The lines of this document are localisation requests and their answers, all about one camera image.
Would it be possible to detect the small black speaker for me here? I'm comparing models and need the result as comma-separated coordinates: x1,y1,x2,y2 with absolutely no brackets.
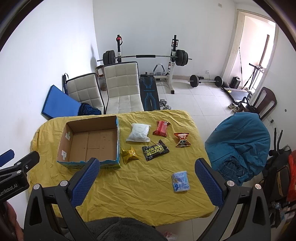
229,76,241,89

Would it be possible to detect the chrome dumbbell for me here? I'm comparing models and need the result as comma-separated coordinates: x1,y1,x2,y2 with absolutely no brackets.
159,99,171,110

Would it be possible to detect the beige padded chair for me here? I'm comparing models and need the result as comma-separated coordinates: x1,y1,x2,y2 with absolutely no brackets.
103,61,144,114
65,73,105,114

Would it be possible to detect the black treadmill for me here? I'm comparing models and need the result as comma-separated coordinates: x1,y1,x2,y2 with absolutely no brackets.
222,63,265,104

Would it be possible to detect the black shoe wipe pack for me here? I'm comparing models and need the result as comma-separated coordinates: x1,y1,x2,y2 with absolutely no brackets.
142,140,170,162

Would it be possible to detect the short barbell on floor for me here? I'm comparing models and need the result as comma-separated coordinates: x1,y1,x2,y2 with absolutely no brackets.
188,75,224,88

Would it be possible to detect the light blue tissue pack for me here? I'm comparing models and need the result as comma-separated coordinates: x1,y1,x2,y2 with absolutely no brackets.
171,171,190,192

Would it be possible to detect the red snack packet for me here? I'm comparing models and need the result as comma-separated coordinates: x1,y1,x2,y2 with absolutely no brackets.
152,120,170,137

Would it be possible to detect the black backpack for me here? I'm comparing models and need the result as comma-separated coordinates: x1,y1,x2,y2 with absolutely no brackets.
262,129,292,205

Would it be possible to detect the right beige padded chair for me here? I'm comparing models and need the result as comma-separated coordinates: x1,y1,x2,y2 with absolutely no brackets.
103,61,144,114

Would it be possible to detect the dark blue knitted cloth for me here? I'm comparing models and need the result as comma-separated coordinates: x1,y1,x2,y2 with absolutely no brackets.
78,103,102,116

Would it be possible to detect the long barbell with plates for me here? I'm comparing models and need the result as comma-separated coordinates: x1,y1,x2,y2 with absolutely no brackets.
97,50,192,66

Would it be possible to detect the black blue weight bench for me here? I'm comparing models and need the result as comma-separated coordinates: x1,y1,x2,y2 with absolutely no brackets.
139,74,160,111

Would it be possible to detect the orange snack packet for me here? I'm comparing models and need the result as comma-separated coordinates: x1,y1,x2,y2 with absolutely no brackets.
174,133,191,148

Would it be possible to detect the yellow snack packet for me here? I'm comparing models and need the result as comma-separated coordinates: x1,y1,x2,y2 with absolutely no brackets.
121,146,139,164

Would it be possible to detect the blue foam mat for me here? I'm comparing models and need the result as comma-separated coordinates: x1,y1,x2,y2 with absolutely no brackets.
41,85,81,118

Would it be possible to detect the left beige padded chair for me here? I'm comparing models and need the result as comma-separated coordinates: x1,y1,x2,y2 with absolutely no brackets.
65,73,105,114

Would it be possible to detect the white soft pouch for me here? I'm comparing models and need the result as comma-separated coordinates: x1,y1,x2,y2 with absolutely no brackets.
126,123,151,143

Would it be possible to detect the open cardboard box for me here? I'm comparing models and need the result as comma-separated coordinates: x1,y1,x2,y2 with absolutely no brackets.
57,115,120,169

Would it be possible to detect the white barbell rack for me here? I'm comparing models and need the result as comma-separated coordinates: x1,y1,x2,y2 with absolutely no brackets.
116,35,179,94

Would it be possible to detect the dark wooden chair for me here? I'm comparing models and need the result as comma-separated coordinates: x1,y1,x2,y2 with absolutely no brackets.
238,87,277,121

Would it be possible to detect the yellow tablecloth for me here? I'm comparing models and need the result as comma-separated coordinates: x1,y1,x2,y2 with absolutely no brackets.
27,109,216,227

